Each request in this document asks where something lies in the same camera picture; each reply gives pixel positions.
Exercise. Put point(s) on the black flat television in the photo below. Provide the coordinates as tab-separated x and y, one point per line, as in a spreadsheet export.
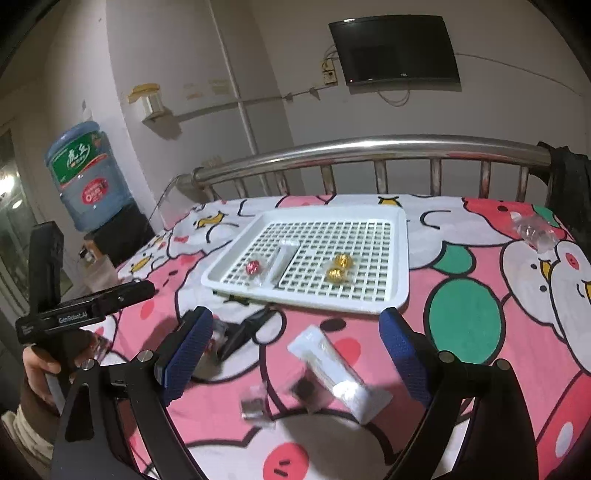
392	50

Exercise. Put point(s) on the long white snack packet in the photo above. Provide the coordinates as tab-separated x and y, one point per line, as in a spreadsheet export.
332	364

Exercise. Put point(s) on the metal bed headboard rail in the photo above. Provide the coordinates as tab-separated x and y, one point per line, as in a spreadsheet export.
369	146

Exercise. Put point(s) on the white wall holder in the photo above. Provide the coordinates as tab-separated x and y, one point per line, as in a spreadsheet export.
153	105

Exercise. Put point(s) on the cartoon printed blanket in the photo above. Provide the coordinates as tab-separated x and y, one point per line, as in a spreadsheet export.
461	300

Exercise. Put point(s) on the person's left forearm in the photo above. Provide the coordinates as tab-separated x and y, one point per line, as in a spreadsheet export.
23	429

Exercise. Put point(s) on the clear wrapped bar in tray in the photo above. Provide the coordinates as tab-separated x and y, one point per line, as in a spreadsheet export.
282	261

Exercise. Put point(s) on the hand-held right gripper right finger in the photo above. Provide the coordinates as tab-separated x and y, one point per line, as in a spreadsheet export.
406	355

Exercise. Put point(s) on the gold foil candy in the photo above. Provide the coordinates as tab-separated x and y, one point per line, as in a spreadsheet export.
342	259
334	275

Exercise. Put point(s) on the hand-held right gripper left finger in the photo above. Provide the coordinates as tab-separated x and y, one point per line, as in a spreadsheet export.
189	355

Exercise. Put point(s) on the dark candy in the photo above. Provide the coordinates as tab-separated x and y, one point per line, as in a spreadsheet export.
307	392
254	406

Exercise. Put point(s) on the pale wall label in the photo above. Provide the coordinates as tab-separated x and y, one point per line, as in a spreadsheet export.
219	87

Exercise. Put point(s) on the clear plastic wrappers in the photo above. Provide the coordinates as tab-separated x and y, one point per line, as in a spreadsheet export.
535	230

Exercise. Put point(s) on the white wall pipe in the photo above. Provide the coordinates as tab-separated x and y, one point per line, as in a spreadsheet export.
235	83

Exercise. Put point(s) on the window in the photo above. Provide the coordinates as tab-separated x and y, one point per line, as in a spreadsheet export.
11	221

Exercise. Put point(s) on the white grid plastic tray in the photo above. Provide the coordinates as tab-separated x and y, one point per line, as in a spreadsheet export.
369	258

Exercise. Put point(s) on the dark water dispenser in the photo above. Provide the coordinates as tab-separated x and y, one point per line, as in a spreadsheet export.
120	235

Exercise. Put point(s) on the yellow item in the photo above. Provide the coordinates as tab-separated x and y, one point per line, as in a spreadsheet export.
143	90

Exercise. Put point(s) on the dark cloth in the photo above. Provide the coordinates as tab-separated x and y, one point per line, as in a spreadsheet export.
570	184

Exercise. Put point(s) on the wall power socket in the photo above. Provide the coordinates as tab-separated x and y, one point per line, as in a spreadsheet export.
329	71

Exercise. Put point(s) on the person's left hand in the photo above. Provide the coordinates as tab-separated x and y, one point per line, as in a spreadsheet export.
37	367

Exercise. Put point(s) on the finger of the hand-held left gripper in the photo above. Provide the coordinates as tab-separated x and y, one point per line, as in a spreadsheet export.
127	293
46	263

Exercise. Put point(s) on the blue water bottle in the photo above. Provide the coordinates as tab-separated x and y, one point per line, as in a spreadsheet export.
85	180

